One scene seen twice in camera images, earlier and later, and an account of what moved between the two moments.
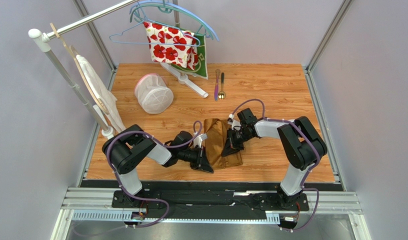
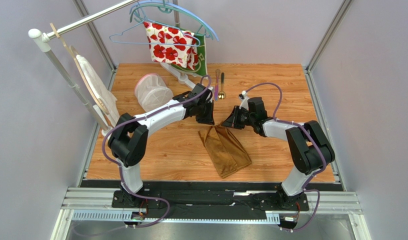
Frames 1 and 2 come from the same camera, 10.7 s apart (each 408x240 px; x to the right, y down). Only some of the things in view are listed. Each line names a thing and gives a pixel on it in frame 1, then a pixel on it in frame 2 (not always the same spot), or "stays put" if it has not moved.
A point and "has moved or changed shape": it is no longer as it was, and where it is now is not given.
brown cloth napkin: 216,131 has moved or changed shape
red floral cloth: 170,45 stays put
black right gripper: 235,139 to 236,118
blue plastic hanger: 177,6 stays put
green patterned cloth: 201,70 stays put
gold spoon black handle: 222,94 stays put
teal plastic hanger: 167,9 stays put
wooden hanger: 74,53 stays put
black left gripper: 202,162 to 209,119
